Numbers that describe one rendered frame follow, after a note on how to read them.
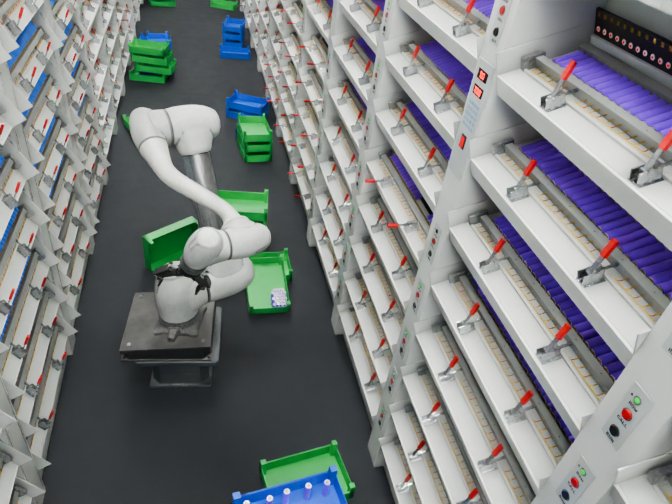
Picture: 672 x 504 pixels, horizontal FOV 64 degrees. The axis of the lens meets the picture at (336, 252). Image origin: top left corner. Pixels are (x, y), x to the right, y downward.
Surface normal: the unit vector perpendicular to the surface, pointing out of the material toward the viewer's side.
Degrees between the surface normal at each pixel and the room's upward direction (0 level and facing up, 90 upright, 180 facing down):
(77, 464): 0
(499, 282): 20
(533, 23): 90
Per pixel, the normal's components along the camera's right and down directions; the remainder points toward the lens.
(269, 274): 0.18, -0.56
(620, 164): -0.22, -0.72
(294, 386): 0.13, -0.78
